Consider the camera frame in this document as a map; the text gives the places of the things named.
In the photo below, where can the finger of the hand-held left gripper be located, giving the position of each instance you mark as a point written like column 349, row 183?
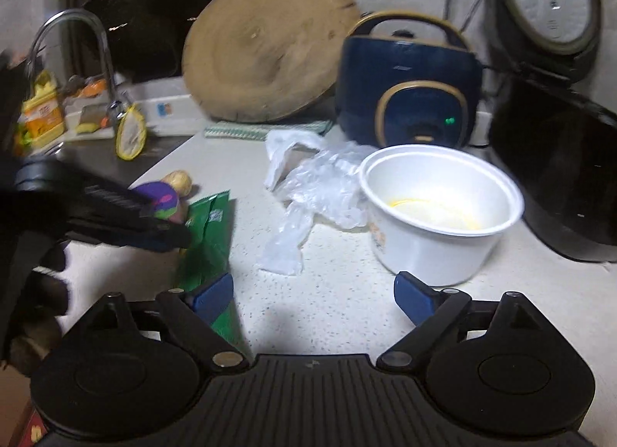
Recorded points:
column 176, row 234
column 142, row 239

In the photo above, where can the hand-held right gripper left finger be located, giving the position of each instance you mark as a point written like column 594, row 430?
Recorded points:
column 218, row 292

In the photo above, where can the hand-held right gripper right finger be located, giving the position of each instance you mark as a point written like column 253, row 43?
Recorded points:
column 409, row 295

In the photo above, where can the green snack packet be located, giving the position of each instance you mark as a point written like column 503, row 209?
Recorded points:
column 205, row 244

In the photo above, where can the purple snack packet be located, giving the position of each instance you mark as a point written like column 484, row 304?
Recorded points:
column 161, row 196

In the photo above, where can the person's left hand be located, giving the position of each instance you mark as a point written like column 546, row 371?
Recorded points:
column 46, row 290

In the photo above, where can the potato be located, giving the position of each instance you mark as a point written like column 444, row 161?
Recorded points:
column 178, row 181

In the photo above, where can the stainless steel sink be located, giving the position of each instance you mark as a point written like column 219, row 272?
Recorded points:
column 96, row 158

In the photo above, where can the orange sponge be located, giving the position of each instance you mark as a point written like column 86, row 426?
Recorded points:
column 94, row 86

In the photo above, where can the white drainer tray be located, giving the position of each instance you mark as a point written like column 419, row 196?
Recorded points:
column 168, row 112

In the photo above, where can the green striped cloth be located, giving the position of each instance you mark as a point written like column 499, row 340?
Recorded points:
column 241, row 130

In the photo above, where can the clear plastic bag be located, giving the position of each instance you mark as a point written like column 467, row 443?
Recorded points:
column 318, row 182

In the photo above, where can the chrome faucet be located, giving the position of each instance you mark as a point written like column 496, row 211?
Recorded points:
column 99, row 28

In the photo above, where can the black wok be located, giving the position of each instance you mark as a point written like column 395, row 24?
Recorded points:
column 135, row 32

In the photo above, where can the black rice cooker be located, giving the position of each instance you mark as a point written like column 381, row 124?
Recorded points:
column 554, row 163

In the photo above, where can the round wooden cutting board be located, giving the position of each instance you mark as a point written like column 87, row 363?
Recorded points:
column 260, row 42

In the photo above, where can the blue rice cooker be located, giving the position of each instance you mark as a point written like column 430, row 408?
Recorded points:
column 381, row 71

